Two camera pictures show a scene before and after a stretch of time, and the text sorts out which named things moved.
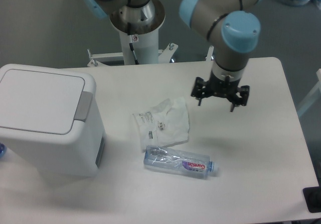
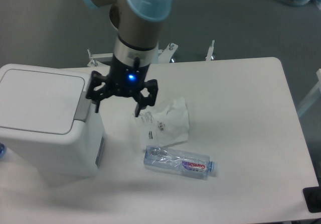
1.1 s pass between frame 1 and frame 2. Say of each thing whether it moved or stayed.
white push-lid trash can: stayed
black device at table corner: stayed
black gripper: moved
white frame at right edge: stayed
